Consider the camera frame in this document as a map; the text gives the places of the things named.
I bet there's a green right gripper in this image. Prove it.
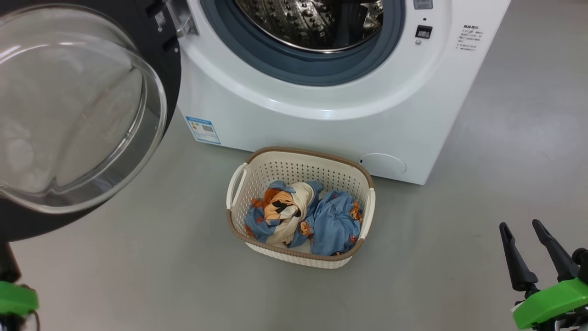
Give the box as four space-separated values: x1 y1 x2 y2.
499 219 588 331

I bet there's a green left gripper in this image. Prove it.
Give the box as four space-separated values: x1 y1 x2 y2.
0 241 39 316

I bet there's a black round glass washer door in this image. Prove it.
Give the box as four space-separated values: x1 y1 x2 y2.
0 0 182 242

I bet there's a blue cartoon print garment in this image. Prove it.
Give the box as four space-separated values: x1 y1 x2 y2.
301 189 364 257

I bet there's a blue and cream cartoon garment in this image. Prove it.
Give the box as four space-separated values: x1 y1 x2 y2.
244 180 323 249

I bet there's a white front-load washing machine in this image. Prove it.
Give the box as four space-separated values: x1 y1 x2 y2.
177 0 511 185

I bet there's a metal washer door hinge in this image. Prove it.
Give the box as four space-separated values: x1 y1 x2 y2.
165 0 199 38

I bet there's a steel washer drum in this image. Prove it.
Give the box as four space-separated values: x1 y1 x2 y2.
235 0 384 52

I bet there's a round white filter cover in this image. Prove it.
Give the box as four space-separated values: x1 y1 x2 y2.
359 153 407 177

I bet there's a black text warning label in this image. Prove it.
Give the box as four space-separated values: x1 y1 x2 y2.
456 25 484 52

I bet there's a blue energy label sticker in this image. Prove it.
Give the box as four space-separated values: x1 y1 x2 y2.
186 116 221 145

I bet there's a cream basket with brown rim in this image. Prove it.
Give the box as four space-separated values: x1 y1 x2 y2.
226 146 376 269

